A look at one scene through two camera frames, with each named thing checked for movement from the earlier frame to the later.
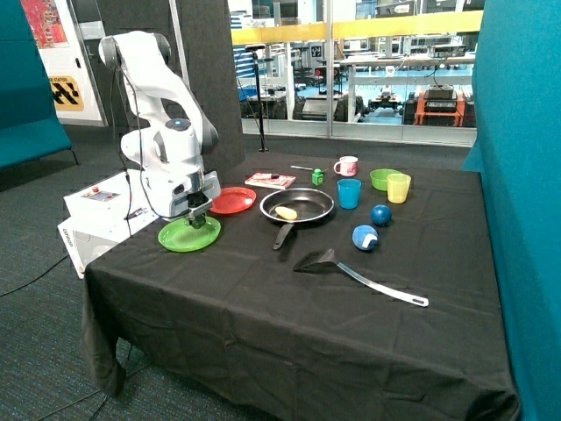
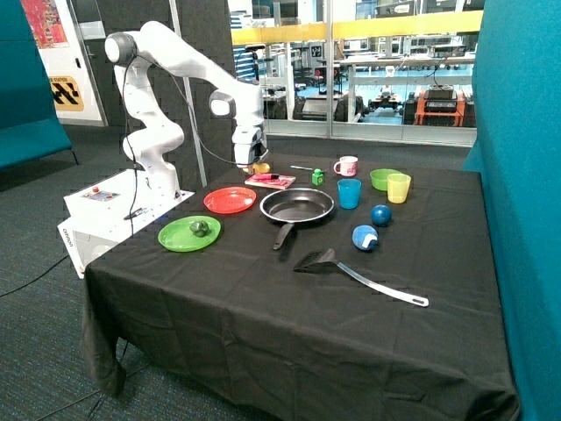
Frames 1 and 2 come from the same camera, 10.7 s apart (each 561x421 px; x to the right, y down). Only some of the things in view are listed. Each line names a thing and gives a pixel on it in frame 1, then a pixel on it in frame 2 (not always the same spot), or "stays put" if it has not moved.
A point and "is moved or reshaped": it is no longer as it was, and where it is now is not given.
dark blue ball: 380,215 stays put
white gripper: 194,195 → 244,138
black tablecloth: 314,287 stays put
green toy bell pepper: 198,221 is moved or reshaped
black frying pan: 309,203 stays put
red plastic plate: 232,199 stays put
